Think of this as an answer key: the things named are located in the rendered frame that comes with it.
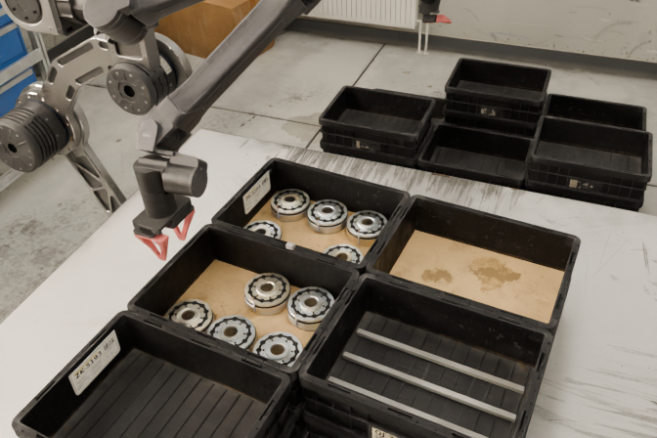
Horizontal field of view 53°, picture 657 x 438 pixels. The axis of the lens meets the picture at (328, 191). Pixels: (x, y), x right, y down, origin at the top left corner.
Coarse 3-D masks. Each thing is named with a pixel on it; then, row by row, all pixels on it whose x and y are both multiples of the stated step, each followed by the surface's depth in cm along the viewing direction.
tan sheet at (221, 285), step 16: (208, 272) 156; (224, 272) 156; (240, 272) 156; (192, 288) 152; (208, 288) 152; (224, 288) 152; (240, 288) 152; (208, 304) 148; (224, 304) 148; (240, 304) 148; (256, 320) 144; (272, 320) 144; (288, 320) 143; (304, 336) 140
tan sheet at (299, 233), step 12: (264, 216) 172; (348, 216) 171; (288, 228) 168; (300, 228) 168; (288, 240) 164; (300, 240) 164; (312, 240) 164; (324, 240) 164; (336, 240) 164; (348, 240) 164
